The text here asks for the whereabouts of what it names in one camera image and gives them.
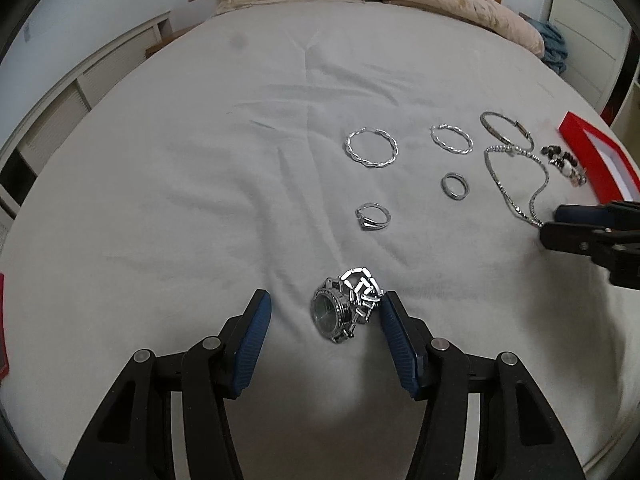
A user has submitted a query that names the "silver wristwatch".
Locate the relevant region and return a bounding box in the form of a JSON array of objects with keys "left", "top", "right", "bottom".
[{"left": 310, "top": 266, "right": 384, "bottom": 344}]

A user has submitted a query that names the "silver chain necklace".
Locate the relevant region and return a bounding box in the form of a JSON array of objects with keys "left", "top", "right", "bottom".
[{"left": 482, "top": 143, "right": 550, "bottom": 229}]

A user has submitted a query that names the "blue crumpled clothing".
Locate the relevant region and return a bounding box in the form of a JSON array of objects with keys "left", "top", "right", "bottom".
[{"left": 520, "top": 13, "right": 568, "bottom": 75}]

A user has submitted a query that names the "small twisted silver hoop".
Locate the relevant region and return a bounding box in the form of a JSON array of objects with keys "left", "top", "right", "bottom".
[{"left": 430, "top": 124, "right": 474, "bottom": 156}]

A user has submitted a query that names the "large twisted silver hoop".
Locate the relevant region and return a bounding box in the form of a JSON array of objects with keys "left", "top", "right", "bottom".
[{"left": 344, "top": 127, "right": 399, "bottom": 169}]

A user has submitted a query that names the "red jewelry box tray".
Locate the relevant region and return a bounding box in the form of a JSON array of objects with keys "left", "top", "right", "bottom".
[{"left": 559, "top": 112, "right": 640, "bottom": 205}]

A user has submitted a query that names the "red cased smartphone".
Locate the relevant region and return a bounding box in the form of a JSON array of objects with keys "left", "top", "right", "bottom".
[{"left": 0, "top": 273, "right": 10, "bottom": 380}]

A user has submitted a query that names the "wooden nightstand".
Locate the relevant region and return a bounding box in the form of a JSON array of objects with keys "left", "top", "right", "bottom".
[{"left": 145, "top": 26, "right": 193, "bottom": 58}]

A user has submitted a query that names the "white bed sheet mattress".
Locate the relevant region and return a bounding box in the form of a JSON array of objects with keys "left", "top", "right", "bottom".
[{"left": 1, "top": 1, "right": 639, "bottom": 479}]

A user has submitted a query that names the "silver ring with stone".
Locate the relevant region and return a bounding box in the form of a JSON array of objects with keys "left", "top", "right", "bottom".
[{"left": 354, "top": 201, "right": 393, "bottom": 232}]

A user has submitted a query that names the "thin silver bangle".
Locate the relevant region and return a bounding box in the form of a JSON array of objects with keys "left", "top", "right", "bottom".
[{"left": 479, "top": 110, "right": 536, "bottom": 152}]

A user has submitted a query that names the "white wardrobe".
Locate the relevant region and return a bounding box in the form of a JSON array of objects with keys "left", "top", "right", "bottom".
[{"left": 549, "top": 0, "right": 631, "bottom": 112}]

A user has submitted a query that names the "dark beaded bracelet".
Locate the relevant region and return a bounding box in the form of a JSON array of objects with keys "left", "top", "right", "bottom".
[{"left": 540, "top": 144, "right": 589, "bottom": 189}]

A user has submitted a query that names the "plain silver band ring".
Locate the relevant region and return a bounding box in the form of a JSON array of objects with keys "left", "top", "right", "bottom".
[{"left": 440, "top": 172, "right": 471, "bottom": 202}]

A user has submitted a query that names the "white louvered cabinet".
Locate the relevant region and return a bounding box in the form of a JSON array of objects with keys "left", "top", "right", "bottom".
[{"left": 1, "top": 12, "right": 172, "bottom": 224}]

